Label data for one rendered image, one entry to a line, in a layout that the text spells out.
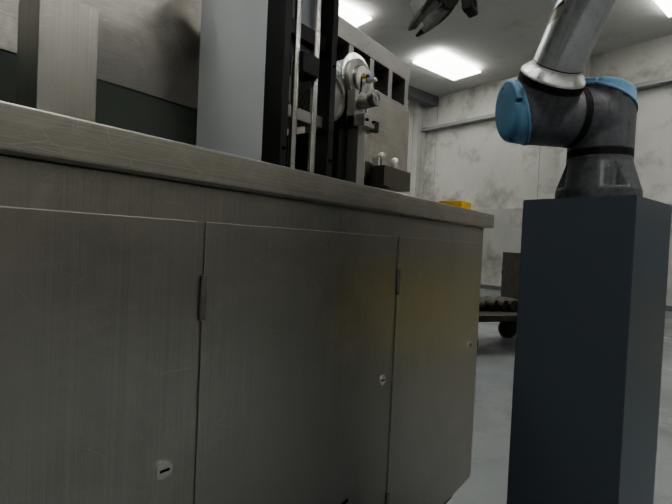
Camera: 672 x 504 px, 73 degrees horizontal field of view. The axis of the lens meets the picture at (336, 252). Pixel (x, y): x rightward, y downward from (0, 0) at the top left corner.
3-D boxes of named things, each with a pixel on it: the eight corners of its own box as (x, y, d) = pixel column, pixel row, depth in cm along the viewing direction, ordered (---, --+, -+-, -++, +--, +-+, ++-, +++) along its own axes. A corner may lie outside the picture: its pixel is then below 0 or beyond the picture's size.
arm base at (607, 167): (653, 204, 89) (656, 153, 89) (625, 196, 79) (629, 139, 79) (573, 206, 100) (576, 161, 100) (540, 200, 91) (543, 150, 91)
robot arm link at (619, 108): (651, 148, 84) (656, 75, 84) (585, 143, 83) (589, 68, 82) (605, 159, 96) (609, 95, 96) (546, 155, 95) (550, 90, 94)
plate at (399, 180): (383, 185, 133) (384, 164, 132) (284, 189, 157) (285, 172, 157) (409, 191, 145) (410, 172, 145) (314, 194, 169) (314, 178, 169)
